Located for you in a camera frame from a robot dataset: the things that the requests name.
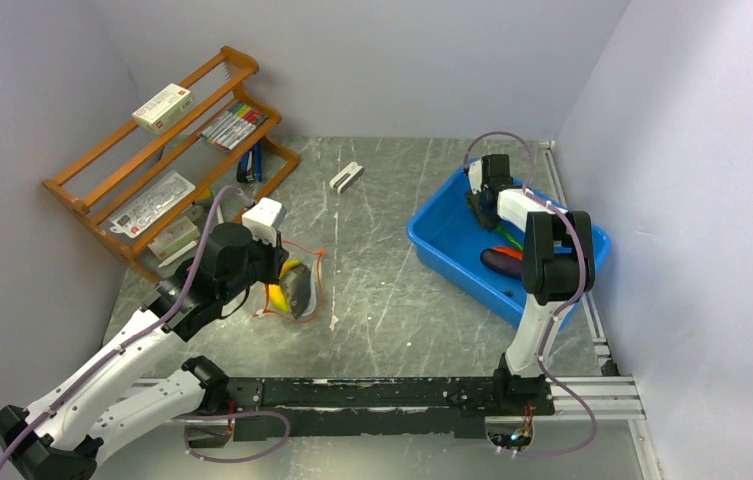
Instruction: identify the green staple box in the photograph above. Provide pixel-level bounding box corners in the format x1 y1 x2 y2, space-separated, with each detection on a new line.
148 217 200 260

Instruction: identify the yellow banana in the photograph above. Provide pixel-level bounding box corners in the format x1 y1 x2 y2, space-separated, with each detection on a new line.
267 259 304 313

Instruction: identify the white plastic clip block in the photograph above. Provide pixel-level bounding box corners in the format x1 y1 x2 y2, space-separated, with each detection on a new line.
329 161 364 194

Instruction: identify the white staple box on top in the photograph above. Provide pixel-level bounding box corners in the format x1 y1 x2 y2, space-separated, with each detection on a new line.
132 83 194 135

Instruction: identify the pack of colour markers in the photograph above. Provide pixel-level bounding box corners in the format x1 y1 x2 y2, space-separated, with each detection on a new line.
200 102 267 151

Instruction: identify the clear packaged ruler set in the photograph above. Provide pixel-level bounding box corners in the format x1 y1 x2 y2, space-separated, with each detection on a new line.
109 171 195 239

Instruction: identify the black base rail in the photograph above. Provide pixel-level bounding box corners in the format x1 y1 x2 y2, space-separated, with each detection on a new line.
193 370 555 441

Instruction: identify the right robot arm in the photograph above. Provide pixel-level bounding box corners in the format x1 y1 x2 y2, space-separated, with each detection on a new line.
463 154 595 414

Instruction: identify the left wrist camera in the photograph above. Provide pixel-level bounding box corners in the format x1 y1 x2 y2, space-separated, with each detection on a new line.
241 198 287 247

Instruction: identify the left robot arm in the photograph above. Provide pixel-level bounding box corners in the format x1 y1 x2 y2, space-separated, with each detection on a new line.
0 219 288 479

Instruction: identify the blue black stapler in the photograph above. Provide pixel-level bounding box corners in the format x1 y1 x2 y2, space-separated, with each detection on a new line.
236 143 263 184

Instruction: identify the blue plastic bin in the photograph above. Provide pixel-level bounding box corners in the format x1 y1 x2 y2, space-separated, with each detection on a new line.
407 167 612 326

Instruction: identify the purple eggplant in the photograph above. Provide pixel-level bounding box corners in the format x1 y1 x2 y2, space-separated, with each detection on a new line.
479 247 523 279

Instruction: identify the grey fish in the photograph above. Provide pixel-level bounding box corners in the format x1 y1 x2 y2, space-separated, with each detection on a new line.
290 264 317 319

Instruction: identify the green chili pepper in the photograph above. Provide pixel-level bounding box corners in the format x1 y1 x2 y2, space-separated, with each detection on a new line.
494 225 523 251

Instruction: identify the clear zip top bag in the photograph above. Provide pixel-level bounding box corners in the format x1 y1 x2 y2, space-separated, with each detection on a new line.
254 240 326 324

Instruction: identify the wooden shelf rack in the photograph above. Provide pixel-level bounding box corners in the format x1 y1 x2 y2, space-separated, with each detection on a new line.
42 46 300 281

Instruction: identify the red chili pepper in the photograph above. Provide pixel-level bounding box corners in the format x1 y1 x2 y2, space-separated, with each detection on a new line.
493 246 523 261

